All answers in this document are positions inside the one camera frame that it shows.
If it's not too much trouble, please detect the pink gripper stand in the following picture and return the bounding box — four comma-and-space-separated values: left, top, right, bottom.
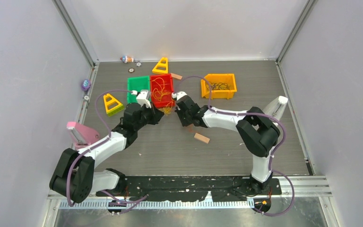
66, 122, 100, 150

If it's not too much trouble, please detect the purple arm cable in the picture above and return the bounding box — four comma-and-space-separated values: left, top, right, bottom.
173, 76, 295, 218
66, 90, 149, 215

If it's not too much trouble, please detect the green plastic bin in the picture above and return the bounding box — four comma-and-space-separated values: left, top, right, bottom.
127, 76, 151, 104

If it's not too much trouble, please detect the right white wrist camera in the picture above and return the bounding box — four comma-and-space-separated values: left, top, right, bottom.
171, 91, 187, 101

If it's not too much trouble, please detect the yellow triangle block far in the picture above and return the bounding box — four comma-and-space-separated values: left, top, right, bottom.
152, 57, 169, 75

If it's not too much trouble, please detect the purple toy block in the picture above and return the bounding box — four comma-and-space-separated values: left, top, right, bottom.
81, 79, 91, 92

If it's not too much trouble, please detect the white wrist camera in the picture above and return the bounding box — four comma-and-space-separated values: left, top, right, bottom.
171, 91, 187, 101
131, 89, 152, 108

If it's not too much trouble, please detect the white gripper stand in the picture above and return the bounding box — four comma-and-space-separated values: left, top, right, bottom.
262, 96, 288, 120

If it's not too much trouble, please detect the tan wooden block near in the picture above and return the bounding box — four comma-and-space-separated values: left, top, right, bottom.
194, 133, 210, 144

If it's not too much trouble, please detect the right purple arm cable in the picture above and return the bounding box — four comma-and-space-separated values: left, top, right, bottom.
173, 76, 295, 218

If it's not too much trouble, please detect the orange plastic bin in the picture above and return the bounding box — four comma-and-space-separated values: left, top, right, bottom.
200, 73, 237, 99

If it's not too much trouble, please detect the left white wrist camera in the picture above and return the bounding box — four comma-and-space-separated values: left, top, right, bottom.
131, 89, 152, 108

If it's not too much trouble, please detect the tan wooden block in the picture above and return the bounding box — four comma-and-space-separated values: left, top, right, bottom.
171, 73, 183, 80
194, 133, 210, 144

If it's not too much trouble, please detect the yellow triangle block near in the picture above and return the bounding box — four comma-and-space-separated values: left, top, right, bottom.
103, 93, 125, 117

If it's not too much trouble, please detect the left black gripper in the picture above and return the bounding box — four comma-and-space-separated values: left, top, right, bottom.
134, 102, 163, 131

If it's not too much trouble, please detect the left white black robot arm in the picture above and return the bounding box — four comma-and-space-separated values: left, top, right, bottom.
49, 103, 164, 203

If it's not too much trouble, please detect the yellow triangle block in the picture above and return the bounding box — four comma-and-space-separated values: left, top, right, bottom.
103, 93, 125, 117
152, 57, 169, 75

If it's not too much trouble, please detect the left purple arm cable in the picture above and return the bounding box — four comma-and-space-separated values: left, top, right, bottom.
66, 90, 149, 215

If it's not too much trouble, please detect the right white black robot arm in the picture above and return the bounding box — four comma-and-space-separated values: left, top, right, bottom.
172, 92, 281, 194

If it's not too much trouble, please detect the tan wooden block far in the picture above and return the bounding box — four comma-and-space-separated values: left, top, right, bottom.
171, 73, 183, 80

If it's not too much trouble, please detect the red plastic bin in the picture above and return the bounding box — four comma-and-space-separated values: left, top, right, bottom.
150, 74, 174, 109

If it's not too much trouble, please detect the small toy figurine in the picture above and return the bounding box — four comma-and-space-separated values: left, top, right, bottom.
120, 55, 135, 63

